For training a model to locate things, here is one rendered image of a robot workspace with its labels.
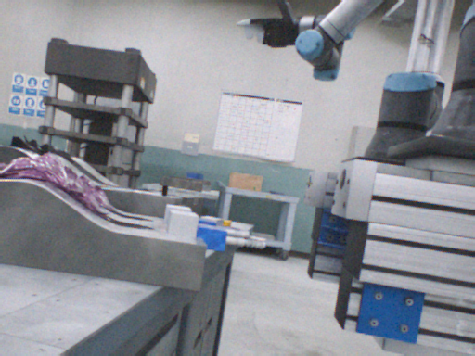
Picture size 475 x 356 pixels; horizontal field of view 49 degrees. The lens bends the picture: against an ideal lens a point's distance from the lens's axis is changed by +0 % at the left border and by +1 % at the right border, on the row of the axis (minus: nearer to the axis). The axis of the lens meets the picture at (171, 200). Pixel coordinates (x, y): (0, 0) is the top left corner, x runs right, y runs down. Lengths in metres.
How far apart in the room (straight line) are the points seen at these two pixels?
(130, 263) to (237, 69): 7.12
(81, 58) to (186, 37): 2.92
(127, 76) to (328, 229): 3.90
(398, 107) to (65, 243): 0.98
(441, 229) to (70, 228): 0.54
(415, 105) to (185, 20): 6.63
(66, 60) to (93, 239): 4.63
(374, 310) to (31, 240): 0.54
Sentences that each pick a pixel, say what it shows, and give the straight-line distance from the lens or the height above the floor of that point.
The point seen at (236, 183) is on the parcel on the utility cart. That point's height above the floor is 0.94.
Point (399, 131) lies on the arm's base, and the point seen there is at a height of 1.11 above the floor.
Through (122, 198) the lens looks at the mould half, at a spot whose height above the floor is 0.87.
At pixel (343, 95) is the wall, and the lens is 7.76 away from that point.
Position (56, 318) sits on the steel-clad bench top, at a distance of 0.43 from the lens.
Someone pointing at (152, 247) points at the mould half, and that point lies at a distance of 0.59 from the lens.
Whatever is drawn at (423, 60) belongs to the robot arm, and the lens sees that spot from 1.55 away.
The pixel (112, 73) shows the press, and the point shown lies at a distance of 5.04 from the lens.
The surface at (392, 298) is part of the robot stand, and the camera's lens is 0.88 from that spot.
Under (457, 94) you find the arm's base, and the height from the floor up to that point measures 1.12.
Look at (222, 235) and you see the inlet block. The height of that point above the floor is 0.86.
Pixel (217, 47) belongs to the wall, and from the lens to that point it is 7.72.
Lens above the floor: 0.93
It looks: 3 degrees down
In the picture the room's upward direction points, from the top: 9 degrees clockwise
